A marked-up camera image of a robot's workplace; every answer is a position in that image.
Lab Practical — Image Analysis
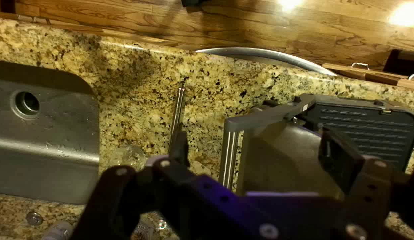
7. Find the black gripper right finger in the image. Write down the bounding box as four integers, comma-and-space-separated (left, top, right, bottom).
318, 128, 393, 240

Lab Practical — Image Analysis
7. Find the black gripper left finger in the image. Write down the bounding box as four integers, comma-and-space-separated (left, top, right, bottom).
70, 166, 151, 240

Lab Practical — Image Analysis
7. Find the silver black sandwich maker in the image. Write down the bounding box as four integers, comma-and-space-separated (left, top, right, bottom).
219, 95, 414, 198

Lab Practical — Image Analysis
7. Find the stainless steel sink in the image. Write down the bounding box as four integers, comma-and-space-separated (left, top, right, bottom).
0, 62, 100, 204

